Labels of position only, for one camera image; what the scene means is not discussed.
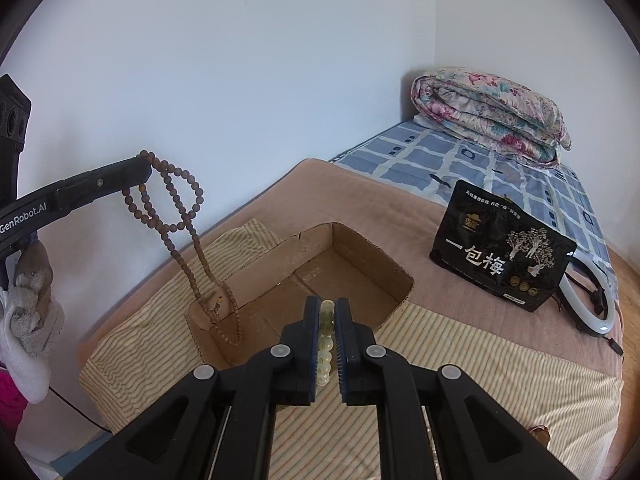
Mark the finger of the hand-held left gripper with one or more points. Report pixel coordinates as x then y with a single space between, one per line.
110 177

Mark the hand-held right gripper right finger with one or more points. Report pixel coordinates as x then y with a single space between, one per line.
342 345

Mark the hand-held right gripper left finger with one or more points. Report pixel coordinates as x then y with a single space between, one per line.
312 340

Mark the cardboard box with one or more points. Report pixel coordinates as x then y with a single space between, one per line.
350 280

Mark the person's left hand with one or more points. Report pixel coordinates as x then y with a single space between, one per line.
35 305

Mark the yellow striped cloth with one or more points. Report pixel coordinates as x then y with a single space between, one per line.
450 340

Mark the brown blanket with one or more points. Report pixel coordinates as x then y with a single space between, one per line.
375 200

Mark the black snack bag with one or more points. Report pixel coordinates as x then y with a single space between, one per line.
480 245

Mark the pink garment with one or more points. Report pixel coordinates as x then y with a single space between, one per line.
7 400

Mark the blue checked bedsheet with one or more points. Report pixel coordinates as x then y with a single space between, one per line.
425 160

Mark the small reddish brown trinket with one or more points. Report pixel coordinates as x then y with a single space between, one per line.
540 435

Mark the floral folded quilt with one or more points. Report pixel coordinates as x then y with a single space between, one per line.
480 105

